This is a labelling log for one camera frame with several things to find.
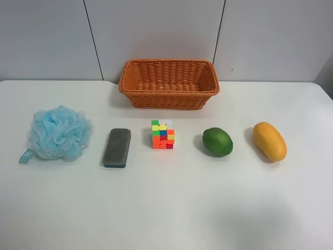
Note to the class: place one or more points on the colourful puzzle cube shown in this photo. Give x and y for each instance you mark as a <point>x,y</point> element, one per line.
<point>163,134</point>

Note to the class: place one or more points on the green lemon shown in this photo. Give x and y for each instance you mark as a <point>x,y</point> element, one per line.
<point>217,142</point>

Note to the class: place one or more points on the orange woven basket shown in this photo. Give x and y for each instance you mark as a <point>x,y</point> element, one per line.
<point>181,84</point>

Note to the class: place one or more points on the grey whiteboard eraser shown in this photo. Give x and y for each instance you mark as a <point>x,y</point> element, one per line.
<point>117,148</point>

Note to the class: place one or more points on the blue mesh bath loofah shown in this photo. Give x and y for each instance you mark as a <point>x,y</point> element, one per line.
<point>58,133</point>

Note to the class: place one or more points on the yellow mango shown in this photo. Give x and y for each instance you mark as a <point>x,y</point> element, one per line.
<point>269,141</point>

